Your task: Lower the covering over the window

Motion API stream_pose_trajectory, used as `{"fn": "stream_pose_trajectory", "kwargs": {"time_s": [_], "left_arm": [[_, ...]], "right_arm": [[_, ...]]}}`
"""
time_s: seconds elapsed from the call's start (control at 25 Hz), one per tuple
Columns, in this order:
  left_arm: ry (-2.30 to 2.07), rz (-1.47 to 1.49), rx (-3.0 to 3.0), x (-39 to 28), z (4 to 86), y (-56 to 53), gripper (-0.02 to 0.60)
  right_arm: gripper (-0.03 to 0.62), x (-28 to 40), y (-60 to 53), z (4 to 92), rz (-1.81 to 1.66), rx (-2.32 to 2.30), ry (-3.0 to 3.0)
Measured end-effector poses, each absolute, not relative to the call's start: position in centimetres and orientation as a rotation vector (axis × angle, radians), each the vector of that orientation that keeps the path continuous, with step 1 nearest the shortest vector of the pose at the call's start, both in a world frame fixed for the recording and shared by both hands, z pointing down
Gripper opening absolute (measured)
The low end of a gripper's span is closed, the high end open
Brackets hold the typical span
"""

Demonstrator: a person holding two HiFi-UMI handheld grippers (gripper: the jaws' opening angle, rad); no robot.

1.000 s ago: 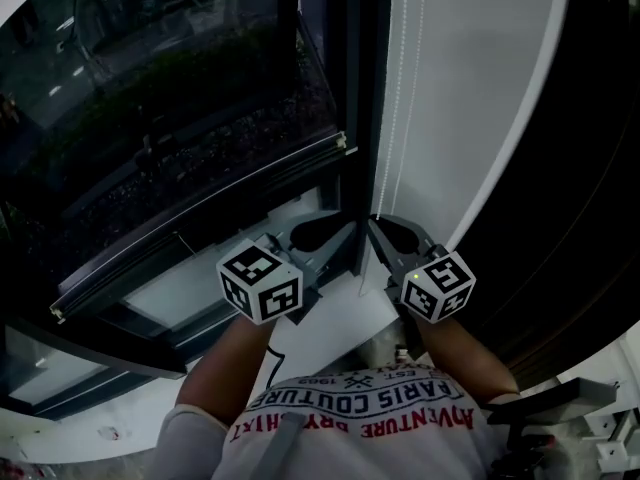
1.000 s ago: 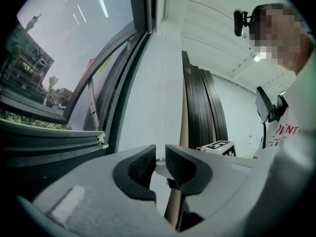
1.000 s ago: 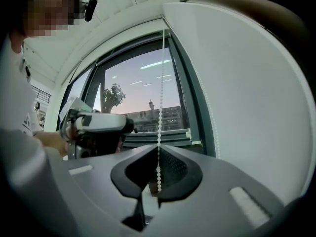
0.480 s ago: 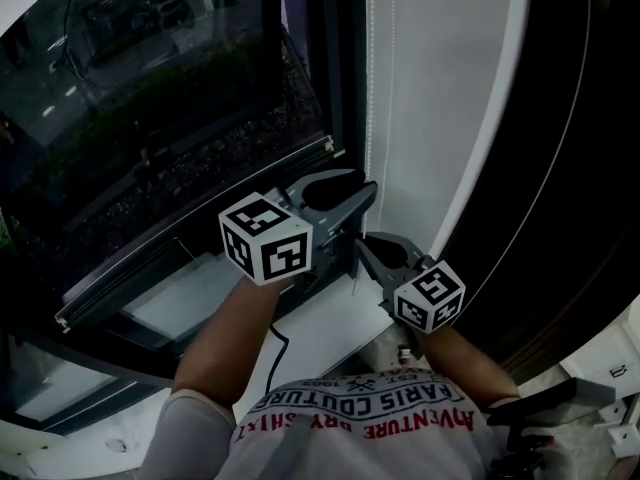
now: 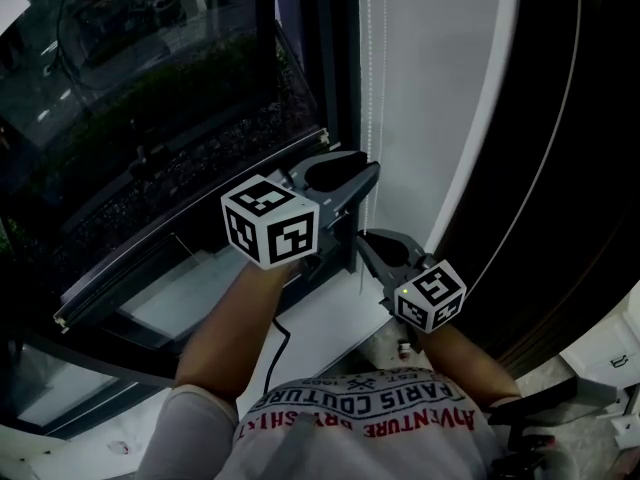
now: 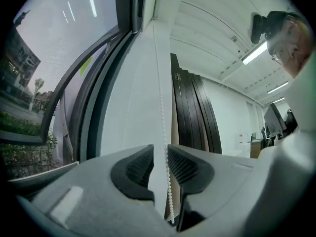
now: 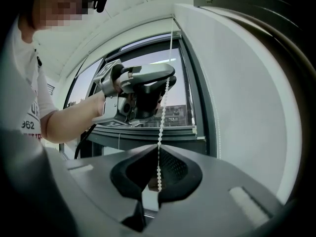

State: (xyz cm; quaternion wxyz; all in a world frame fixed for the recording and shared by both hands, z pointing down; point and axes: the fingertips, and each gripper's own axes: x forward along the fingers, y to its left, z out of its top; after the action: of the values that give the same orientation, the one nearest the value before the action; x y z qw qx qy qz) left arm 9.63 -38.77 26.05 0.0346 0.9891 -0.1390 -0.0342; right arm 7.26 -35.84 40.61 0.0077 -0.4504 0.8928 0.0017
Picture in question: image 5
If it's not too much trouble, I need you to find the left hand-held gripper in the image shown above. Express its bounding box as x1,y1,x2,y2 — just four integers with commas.
220,150,382,290

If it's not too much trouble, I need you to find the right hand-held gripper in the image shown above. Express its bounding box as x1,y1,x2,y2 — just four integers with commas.
355,227,468,355

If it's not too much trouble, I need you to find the white bead chain cord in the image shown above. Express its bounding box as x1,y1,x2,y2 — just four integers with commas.
357,0,389,297

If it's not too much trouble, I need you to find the person's right forearm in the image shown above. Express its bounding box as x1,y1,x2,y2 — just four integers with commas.
417,325,521,410

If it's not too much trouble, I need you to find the person's left forearm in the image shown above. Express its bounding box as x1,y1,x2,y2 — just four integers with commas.
174,257,301,409

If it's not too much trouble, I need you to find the white window sill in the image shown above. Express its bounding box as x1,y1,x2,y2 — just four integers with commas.
0,267,400,480

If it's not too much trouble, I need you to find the dark framed window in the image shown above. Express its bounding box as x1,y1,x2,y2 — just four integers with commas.
0,0,364,442

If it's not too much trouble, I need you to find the white printed t-shirt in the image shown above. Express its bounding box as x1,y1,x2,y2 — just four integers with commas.
137,367,507,480

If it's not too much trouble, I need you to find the stack of dark door panels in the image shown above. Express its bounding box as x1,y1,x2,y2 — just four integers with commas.
479,0,640,375

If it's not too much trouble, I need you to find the white vanity cabinet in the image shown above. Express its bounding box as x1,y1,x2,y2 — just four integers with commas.
557,280,640,452

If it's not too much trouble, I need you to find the black chest-mounted device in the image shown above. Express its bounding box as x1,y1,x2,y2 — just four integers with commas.
487,378,631,480

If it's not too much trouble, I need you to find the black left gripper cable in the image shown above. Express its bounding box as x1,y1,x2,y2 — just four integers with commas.
262,316,292,395

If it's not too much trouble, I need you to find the grey chest strap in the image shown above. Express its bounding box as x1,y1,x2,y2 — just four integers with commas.
282,415,324,480

